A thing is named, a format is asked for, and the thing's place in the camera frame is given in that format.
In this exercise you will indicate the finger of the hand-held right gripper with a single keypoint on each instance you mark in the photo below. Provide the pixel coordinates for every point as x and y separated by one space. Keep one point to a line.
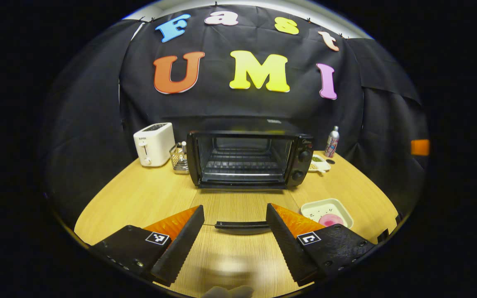
420 147

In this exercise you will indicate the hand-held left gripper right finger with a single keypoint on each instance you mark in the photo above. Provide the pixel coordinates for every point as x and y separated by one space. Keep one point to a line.
288 248

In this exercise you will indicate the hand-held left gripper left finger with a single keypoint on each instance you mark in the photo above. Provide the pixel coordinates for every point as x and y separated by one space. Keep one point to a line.
180 248

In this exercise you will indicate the pink round food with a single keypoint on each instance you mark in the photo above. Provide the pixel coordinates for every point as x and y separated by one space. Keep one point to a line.
330 220

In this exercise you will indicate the cream square plate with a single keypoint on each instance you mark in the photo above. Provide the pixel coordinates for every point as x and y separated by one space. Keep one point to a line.
319 207

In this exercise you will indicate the black electric oven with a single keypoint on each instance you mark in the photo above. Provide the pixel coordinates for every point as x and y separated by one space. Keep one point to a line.
302 142

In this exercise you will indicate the silver spray bottle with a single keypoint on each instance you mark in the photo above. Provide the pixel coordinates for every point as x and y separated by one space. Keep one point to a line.
332 142

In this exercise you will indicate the small white dish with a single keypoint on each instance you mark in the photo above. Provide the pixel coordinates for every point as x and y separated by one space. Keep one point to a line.
319 164

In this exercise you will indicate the white toaster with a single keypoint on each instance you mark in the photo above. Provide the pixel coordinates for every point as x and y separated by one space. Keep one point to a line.
153 145

